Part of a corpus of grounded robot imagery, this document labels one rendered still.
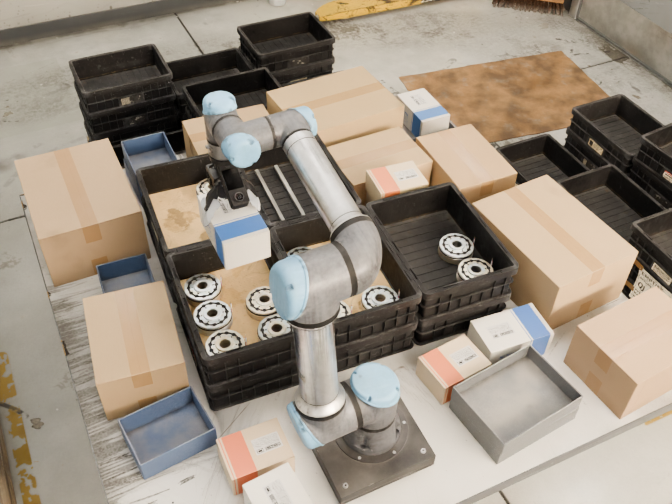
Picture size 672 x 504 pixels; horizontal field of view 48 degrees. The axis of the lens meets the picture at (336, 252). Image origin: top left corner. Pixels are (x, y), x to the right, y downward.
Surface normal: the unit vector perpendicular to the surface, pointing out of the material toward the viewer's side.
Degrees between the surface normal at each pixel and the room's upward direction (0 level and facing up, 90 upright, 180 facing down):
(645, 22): 90
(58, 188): 0
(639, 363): 0
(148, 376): 90
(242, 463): 0
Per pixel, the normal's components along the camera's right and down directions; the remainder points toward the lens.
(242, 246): 0.44, 0.64
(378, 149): 0.03, -0.71
